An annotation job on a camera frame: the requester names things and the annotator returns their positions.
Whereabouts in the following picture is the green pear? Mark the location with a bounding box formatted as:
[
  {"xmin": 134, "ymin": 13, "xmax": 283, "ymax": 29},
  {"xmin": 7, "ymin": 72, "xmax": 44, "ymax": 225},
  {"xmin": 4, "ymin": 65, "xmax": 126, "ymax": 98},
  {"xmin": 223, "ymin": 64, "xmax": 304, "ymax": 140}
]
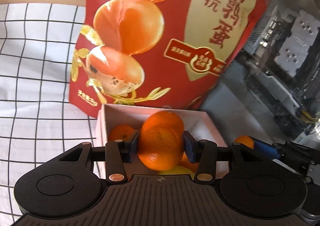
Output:
[{"xmin": 157, "ymin": 165, "xmax": 193, "ymax": 175}]

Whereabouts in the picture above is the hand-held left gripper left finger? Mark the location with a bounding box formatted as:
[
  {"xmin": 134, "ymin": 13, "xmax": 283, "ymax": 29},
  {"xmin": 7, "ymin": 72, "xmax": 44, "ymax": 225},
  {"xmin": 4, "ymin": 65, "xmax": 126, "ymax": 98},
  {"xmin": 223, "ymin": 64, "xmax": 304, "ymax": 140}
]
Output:
[{"xmin": 60, "ymin": 129, "xmax": 140, "ymax": 183}]

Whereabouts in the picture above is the large orange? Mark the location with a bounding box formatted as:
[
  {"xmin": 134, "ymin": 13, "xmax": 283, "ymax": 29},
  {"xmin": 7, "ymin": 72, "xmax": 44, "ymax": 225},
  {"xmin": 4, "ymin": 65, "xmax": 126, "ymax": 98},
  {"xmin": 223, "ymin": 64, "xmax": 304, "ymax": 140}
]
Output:
[{"xmin": 137, "ymin": 127, "xmax": 185, "ymax": 170}]

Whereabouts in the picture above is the red printed bag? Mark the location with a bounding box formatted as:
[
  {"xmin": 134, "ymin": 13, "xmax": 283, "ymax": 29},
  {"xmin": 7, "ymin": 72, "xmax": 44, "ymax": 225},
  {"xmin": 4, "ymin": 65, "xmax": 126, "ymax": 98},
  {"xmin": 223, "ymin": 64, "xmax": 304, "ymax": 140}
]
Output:
[{"xmin": 69, "ymin": 0, "xmax": 272, "ymax": 119}]

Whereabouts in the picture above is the pink cardboard box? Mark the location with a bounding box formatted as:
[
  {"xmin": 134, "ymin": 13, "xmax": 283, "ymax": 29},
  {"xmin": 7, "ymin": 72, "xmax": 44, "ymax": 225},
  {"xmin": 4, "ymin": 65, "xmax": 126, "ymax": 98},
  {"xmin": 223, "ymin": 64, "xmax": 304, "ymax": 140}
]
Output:
[{"xmin": 96, "ymin": 103, "xmax": 228, "ymax": 179}]

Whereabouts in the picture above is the glass-sided computer case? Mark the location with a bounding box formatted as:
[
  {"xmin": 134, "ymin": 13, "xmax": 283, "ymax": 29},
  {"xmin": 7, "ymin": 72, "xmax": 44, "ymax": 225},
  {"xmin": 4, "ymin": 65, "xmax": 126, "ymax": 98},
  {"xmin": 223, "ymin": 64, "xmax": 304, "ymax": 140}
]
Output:
[{"xmin": 200, "ymin": 0, "xmax": 320, "ymax": 151}]

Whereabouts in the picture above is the small orange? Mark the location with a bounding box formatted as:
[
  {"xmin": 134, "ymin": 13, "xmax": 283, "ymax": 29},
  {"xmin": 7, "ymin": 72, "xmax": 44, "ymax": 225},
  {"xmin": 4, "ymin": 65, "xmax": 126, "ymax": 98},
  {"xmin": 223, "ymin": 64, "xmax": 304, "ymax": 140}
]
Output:
[{"xmin": 234, "ymin": 135, "xmax": 255, "ymax": 150}]

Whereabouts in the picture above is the white checked cloth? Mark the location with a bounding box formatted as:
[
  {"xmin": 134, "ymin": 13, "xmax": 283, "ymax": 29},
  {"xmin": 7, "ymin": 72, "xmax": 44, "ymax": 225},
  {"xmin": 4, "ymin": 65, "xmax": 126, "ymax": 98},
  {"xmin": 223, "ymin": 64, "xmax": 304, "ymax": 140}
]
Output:
[{"xmin": 0, "ymin": 3, "xmax": 105, "ymax": 226}]

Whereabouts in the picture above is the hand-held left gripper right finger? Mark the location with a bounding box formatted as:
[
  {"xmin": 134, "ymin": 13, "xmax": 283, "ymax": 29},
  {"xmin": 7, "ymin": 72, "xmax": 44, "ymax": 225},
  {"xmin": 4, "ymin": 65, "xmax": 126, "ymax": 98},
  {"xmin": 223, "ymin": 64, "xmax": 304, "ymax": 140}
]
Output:
[{"xmin": 182, "ymin": 131, "xmax": 263, "ymax": 183}]

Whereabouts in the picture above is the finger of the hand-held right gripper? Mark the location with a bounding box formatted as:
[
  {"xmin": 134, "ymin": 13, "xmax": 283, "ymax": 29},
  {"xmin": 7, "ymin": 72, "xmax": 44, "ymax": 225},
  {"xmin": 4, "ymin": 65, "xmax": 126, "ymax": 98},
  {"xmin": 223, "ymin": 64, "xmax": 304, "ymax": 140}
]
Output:
[{"xmin": 252, "ymin": 138, "xmax": 280, "ymax": 159}]

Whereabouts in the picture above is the orange with stem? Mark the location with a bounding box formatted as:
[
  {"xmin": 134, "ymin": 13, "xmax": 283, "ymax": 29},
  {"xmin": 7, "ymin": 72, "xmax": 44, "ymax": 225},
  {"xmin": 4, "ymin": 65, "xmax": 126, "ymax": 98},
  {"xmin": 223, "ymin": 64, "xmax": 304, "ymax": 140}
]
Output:
[{"xmin": 179, "ymin": 152, "xmax": 200, "ymax": 171}]

